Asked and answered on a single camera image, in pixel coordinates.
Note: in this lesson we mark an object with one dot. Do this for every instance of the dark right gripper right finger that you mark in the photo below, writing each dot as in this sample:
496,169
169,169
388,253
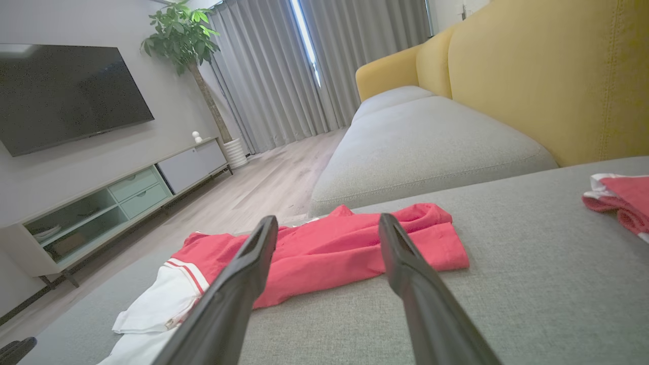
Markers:
421,299

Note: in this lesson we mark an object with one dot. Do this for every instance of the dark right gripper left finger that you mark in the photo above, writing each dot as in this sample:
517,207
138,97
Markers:
228,304

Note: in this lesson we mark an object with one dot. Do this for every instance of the red shirt with white trim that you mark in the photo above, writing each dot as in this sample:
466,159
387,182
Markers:
329,253

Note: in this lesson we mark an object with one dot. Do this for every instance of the red shorts with white stripe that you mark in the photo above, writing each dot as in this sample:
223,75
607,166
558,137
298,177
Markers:
623,203

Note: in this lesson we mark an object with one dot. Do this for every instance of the yellow and grey sofa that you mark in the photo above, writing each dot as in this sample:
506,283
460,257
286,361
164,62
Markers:
532,304

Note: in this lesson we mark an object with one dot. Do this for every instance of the long low television cabinet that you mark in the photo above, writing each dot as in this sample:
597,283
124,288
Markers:
187,165

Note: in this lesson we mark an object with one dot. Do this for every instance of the white ribbed plant pot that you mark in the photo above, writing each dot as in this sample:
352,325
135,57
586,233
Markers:
236,154

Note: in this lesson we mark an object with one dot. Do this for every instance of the grey sofa seat cushion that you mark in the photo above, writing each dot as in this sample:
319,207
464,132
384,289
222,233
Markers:
390,99
421,147

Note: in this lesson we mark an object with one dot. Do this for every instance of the small white figurine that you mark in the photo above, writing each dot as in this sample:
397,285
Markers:
196,137

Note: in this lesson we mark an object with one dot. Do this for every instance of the stack of white plates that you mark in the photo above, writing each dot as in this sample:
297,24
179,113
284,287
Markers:
46,233

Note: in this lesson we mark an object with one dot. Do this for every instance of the black rounded robot part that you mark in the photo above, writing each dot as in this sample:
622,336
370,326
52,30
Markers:
15,351

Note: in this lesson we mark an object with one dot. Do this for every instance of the grey curtain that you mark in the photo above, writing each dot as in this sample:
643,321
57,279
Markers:
365,35
263,76

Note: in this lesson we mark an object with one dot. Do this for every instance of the yellow sofa backrest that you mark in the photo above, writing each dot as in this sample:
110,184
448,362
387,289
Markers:
532,81

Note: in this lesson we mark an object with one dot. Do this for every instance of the black flat screen television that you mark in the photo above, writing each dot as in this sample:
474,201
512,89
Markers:
66,96

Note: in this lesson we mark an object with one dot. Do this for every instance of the green leafy potted tree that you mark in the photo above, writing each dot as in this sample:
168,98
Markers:
182,35

